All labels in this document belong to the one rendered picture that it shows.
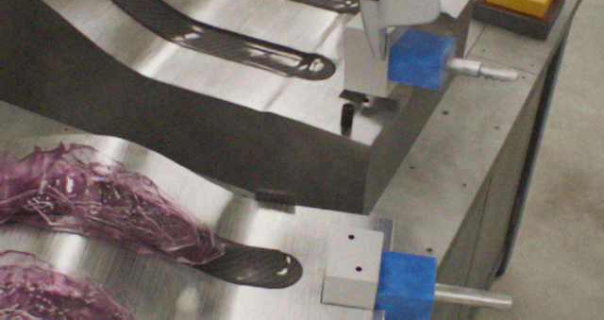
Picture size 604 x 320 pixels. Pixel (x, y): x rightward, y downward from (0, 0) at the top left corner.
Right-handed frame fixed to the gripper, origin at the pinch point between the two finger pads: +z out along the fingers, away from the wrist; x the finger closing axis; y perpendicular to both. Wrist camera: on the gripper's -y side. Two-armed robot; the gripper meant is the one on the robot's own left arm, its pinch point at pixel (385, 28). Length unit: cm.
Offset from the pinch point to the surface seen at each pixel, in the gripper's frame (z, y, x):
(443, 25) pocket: 5.1, 0.4, 13.9
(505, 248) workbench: 75, -8, 85
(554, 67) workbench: 38, -2, 80
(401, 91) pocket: 6.7, 0.4, 3.2
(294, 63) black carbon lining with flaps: 5.0, -8.2, 1.1
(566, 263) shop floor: 83, 1, 97
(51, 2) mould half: -0.4, -26.3, -6.8
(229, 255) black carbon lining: 11.3, -4.6, -17.8
